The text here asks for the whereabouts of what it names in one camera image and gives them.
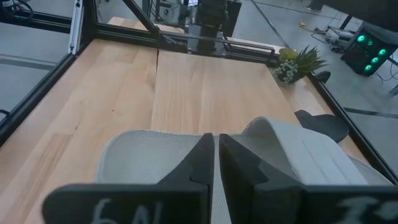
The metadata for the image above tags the black frame clamp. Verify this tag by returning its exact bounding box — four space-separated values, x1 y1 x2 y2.
313 70 332 85

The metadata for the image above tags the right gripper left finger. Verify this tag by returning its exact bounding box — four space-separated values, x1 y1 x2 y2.
42 133 215 224

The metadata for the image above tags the black desk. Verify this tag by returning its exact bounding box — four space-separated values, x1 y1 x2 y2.
322 0 398 32

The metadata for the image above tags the grey slide sandal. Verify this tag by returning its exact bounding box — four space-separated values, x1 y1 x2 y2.
95 116 394 224

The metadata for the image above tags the black aluminium table frame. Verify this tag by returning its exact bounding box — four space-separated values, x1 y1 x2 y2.
0 0 398 186

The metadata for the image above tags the black computer with green lights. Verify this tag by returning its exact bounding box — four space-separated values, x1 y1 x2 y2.
340 21 398 77

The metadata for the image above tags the silver metal bracket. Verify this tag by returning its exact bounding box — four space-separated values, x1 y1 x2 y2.
67 0 85 56

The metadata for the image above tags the succulent plant in dark pot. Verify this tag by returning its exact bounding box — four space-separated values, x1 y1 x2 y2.
272 45 328 87

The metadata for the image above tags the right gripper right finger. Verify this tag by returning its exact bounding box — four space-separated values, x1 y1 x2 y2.
218 133 398 224

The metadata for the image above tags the black slide sandal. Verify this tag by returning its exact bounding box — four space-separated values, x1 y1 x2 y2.
294 109 349 144

